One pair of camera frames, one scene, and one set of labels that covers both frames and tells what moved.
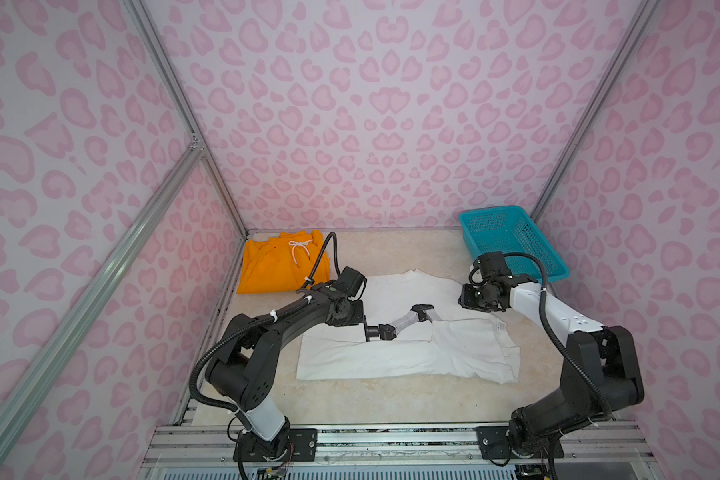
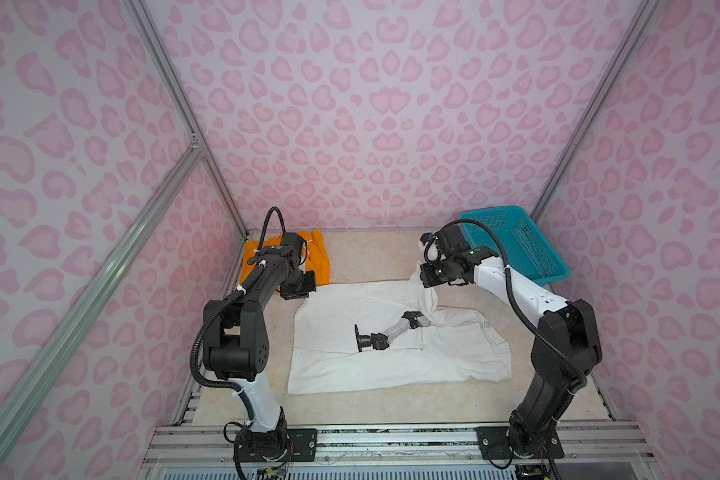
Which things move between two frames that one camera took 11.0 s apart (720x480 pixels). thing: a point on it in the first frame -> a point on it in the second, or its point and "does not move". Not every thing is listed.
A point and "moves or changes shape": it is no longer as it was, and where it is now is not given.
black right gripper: x=467 y=302 -> x=426 y=276
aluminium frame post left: x=177 y=90 does not move
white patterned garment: x=463 y=344 moves or changes shape
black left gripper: x=358 y=314 -> x=310 y=286
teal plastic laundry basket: x=510 y=230 does not move
